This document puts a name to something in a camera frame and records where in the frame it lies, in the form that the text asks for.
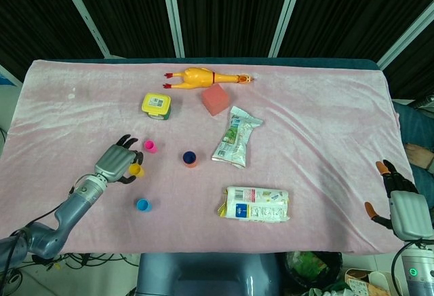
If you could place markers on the yellow plastic cup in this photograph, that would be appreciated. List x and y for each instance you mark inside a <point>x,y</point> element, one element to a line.
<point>135,169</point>

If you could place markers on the dark blue plastic cup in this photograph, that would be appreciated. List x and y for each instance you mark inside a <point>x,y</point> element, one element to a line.
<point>188,157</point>

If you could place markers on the white plastic-wrapped tissue pack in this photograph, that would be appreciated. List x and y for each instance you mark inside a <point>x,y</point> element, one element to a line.
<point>257,206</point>

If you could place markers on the light blue plastic cup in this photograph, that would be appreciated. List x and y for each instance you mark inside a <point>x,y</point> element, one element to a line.
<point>143,205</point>

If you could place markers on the person's leg in jeans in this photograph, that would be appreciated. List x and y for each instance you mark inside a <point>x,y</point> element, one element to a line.
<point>415,123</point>

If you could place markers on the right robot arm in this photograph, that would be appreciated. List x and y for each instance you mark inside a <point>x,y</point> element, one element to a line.
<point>418,269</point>

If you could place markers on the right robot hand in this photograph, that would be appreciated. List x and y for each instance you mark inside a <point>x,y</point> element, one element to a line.
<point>410,211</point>

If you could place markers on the black trash bin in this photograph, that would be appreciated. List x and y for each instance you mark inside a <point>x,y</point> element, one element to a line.
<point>312,269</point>

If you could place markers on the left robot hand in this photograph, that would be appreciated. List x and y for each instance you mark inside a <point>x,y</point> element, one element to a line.
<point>113,160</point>

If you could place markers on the cardboard box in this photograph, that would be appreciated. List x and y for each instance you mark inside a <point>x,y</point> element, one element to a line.
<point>369,284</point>

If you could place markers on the yellow rubber chicken toy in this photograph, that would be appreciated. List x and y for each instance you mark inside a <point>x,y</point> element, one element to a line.
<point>196,78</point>

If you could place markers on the green container with yellow lid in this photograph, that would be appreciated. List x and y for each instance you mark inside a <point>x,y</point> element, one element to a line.
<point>156,104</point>

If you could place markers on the blue-grey robot torso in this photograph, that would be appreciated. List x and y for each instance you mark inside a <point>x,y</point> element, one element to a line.
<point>207,275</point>

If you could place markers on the white frame post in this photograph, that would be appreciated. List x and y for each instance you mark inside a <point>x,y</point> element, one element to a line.
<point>84,14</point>
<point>173,14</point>
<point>405,36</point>
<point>285,14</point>

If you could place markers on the pink plastic cup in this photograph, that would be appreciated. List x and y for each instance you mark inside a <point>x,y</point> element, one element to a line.
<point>150,146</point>

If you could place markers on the pink velvet tablecloth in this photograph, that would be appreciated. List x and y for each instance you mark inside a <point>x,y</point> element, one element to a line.
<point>305,133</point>

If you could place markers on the red foam cube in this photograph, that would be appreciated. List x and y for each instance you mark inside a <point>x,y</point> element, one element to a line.
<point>215,99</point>

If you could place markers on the person's hand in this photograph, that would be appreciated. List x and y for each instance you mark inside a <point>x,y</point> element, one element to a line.
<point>418,155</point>

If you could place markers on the green and white snack bag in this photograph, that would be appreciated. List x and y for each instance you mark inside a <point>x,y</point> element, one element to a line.
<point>234,140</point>

